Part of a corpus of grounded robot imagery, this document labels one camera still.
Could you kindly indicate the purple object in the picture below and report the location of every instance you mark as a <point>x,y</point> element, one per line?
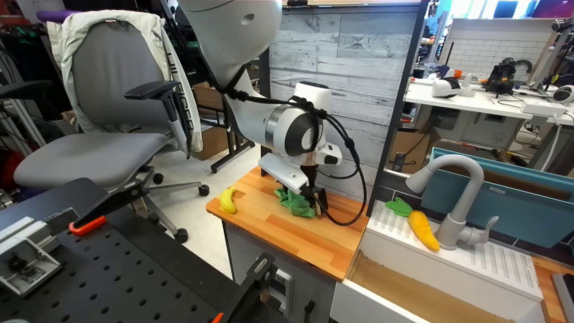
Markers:
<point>51,15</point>

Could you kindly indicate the grey metal bracket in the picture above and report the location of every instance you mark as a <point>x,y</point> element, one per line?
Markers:
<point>29,262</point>

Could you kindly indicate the green towel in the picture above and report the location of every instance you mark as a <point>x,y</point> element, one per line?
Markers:
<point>293,203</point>

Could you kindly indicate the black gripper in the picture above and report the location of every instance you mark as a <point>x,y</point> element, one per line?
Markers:
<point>311,176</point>

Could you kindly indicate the grey office chair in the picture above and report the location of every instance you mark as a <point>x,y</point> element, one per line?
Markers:
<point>101,149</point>

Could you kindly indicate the beige jacket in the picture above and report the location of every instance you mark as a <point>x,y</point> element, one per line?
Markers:
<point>65,36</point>

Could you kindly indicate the brown cardboard box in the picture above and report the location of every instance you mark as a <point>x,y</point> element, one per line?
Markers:
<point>410,149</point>

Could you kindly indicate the black perforated table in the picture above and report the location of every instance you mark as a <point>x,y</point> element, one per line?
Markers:
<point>119,275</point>

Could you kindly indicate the yellow toy banana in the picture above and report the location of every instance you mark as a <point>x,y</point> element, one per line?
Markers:
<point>228,201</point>

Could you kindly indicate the white desk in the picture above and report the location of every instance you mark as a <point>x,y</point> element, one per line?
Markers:
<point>478,104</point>

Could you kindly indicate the black bar clamp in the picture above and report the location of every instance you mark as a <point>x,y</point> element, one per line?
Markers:
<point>261,280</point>

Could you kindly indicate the grey cabinet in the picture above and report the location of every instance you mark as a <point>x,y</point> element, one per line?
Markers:
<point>252,251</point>

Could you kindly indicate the black frame post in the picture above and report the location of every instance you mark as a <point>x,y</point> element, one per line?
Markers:
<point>264,77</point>
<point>401,101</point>

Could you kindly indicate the white toy sink unit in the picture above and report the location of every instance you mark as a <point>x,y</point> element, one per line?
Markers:
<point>454,269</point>

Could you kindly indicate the grey wood-look backdrop panel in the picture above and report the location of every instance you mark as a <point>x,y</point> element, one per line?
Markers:
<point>359,72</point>

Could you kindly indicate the white appliance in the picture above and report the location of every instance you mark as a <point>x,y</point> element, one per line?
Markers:
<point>445,86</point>

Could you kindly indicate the black machine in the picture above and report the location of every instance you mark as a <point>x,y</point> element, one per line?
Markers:
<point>505,74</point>

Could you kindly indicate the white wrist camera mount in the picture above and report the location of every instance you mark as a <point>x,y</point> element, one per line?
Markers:
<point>280,171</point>

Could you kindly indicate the teal panel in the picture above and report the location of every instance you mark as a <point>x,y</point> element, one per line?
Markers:
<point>521,208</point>

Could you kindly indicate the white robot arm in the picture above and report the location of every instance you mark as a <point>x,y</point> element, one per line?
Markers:
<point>239,24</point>

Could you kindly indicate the grey toy faucet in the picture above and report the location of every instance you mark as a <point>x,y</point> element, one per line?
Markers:
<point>469,180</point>

